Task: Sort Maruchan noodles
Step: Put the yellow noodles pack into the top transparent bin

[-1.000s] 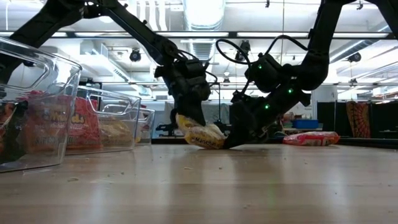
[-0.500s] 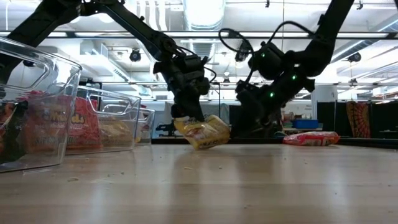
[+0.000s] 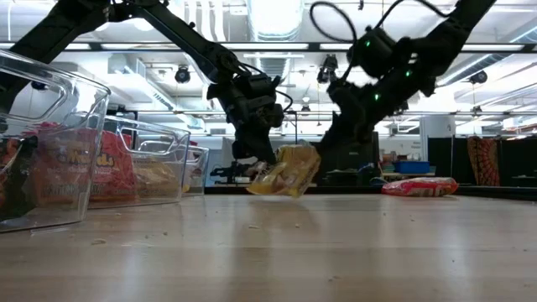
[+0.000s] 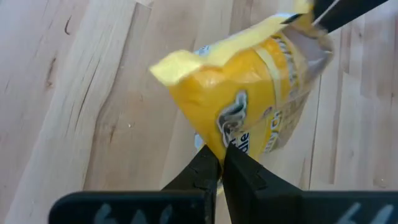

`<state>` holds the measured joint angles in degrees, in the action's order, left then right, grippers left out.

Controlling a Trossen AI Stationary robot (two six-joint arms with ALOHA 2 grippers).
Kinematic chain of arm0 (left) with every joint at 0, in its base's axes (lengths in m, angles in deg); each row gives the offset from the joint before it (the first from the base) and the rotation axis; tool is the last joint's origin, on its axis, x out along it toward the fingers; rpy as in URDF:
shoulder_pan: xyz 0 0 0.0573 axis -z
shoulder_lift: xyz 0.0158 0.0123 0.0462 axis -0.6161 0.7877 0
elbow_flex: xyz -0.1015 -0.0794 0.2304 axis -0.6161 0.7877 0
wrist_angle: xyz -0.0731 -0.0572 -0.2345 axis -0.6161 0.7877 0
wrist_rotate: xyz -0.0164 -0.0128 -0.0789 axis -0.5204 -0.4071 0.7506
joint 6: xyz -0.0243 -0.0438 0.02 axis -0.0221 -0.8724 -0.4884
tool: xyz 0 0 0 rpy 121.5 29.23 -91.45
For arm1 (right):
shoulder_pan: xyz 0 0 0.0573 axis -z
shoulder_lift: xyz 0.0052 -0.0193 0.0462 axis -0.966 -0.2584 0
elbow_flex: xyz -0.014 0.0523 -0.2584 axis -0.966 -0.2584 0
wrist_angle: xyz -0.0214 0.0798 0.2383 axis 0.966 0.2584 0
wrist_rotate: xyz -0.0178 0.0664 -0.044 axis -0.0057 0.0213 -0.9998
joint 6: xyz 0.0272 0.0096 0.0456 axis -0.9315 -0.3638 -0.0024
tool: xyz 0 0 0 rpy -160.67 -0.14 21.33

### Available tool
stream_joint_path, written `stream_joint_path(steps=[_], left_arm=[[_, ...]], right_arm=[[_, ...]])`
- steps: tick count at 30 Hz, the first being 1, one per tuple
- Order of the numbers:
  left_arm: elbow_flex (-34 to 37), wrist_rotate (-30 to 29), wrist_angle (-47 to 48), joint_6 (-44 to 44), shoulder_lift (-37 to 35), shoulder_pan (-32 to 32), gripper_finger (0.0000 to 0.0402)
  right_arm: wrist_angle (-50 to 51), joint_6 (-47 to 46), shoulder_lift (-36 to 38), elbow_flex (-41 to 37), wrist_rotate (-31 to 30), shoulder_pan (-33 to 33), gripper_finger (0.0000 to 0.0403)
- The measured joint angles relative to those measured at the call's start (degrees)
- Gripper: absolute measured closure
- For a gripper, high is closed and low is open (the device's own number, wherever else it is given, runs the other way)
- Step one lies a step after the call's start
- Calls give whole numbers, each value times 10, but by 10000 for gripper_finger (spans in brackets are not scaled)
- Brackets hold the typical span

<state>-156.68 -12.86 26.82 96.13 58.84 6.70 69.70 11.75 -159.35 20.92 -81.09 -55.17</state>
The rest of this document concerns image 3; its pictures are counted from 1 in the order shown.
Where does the orange black patterned object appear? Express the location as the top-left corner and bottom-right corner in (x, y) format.
(467, 136), (500, 186)

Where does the dark background cabinet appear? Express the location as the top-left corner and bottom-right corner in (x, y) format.
(498, 137), (537, 188)

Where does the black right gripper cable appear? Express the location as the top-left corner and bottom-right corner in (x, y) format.
(309, 0), (452, 45)

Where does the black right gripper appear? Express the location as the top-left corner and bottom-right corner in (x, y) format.
(315, 54), (438, 159)

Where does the white ceiling air duct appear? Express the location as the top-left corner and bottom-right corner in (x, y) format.
(246, 0), (305, 42)

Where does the black background rig frame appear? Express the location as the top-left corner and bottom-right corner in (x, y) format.
(284, 109), (300, 146)

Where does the black background partition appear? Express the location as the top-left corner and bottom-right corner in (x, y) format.
(427, 137), (467, 178)

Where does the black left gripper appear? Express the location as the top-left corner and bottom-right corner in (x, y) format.
(206, 73), (290, 167)

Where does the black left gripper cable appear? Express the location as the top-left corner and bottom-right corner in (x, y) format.
(274, 89), (295, 114)

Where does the blue storage bin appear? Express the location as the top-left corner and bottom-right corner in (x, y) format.
(394, 160), (431, 175)

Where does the black ceiling mounted device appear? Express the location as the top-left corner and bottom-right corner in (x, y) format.
(316, 53), (340, 85)

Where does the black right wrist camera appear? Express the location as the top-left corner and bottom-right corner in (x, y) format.
(347, 25), (399, 80)

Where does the black background cabinet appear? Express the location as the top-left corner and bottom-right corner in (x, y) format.
(316, 130), (381, 186)

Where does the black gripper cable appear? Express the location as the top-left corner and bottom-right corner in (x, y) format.
(309, 0), (452, 45)
(274, 89), (295, 114)

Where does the clear plastic bin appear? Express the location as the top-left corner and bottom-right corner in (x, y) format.
(88, 115), (192, 210)
(0, 49), (112, 234)
(138, 140), (210, 197)

